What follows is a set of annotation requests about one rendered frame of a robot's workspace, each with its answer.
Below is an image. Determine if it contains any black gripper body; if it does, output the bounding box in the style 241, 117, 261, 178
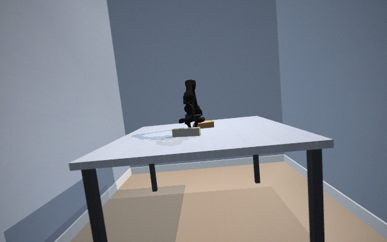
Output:
179, 111, 205, 123

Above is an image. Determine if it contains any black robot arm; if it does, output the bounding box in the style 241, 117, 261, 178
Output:
183, 79, 203, 123

